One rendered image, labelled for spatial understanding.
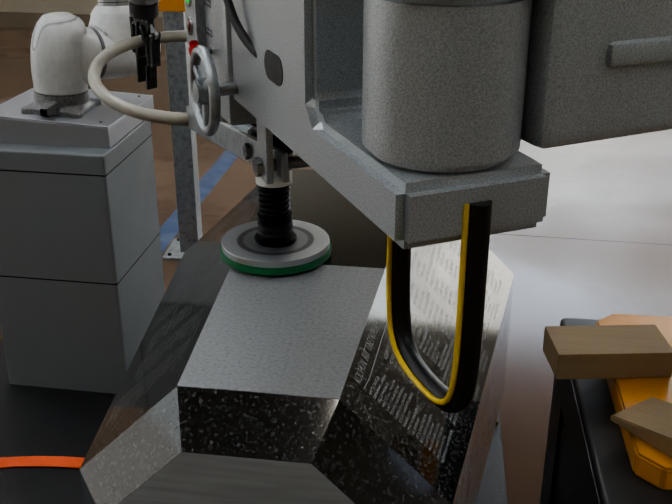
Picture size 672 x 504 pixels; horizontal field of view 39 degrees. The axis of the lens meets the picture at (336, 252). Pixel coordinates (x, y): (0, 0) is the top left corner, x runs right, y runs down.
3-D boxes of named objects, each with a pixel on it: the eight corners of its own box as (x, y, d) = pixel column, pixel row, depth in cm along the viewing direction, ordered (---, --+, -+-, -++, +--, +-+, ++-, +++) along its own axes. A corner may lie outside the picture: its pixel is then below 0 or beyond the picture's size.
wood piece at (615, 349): (651, 348, 172) (655, 323, 170) (671, 377, 163) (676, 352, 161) (541, 350, 171) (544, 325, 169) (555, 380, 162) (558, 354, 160)
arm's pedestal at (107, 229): (-14, 395, 299) (-57, 153, 265) (54, 319, 344) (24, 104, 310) (138, 409, 292) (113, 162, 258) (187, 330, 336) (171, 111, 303)
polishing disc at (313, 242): (346, 257, 182) (346, 251, 182) (239, 275, 175) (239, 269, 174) (307, 218, 200) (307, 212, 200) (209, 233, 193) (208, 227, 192)
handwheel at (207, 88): (268, 141, 157) (265, 51, 151) (209, 148, 154) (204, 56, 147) (242, 117, 170) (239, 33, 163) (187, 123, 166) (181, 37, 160)
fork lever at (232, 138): (370, 171, 161) (369, 142, 160) (262, 185, 155) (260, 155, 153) (253, 120, 223) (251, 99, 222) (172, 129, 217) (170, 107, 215)
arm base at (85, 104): (13, 116, 270) (11, 97, 268) (45, 98, 291) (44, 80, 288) (74, 122, 269) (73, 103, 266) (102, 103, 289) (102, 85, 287)
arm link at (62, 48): (22, 86, 280) (17, 11, 271) (79, 79, 291) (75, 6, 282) (48, 98, 269) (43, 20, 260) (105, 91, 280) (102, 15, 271)
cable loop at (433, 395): (479, 437, 120) (497, 204, 107) (455, 443, 119) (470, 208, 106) (401, 351, 140) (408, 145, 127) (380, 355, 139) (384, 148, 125)
